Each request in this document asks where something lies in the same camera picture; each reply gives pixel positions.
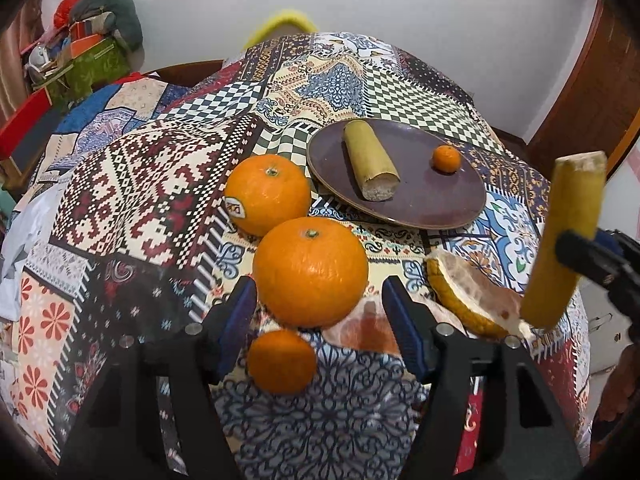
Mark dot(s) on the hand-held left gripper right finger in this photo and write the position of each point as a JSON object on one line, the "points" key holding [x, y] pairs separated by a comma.
{"points": [[404, 321]]}

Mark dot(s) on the brown wooden door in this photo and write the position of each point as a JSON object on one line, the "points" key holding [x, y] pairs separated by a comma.
{"points": [[585, 90]]}

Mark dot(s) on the yellow chair back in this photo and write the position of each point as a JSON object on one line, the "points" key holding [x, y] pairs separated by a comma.
{"points": [[280, 24]]}

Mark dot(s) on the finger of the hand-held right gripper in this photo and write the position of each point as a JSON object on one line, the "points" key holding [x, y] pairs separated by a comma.
{"points": [[611, 241], [582, 256]]}

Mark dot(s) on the tiny mandarin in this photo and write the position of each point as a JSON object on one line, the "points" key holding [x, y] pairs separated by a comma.
{"points": [[446, 159]]}

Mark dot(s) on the patchwork printed tablecloth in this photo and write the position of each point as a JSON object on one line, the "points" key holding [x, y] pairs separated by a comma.
{"points": [[150, 200]]}

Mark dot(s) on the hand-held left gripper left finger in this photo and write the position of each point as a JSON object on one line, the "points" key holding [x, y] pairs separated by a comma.
{"points": [[239, 316]]}

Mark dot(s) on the person's right hand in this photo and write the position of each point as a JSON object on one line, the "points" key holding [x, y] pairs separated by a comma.
{"points": [[617, 385]]}

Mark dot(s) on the brown curtain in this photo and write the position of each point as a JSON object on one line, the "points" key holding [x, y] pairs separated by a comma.
{"points": [[12, 70]]}

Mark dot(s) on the red board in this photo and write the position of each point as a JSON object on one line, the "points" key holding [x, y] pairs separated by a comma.
{"points": [[22, 122]]}

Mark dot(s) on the peeled pink pomelo segment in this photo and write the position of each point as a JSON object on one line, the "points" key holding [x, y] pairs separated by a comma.
{"points": [[367, 332]]}

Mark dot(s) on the large orange with sticker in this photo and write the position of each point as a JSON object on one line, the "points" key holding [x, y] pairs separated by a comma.
{"points": [[267, 192]]}

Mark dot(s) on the small mandarin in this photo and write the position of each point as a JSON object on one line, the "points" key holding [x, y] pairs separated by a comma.
{"points": [[282, 361]]}

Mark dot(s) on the red bag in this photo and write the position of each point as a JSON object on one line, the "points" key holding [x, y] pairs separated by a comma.
{"points": [[65, 10]]}

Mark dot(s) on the dark purple plate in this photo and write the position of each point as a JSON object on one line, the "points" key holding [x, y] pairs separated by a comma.
{"points": [[430, 195]]}

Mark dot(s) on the green patterned box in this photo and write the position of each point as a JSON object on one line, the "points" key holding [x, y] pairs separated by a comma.
{"points": [[92, 67]]}

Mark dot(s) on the grey-green pillow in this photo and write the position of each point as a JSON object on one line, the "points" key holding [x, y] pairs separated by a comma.
{"points": [[117, 12]]}

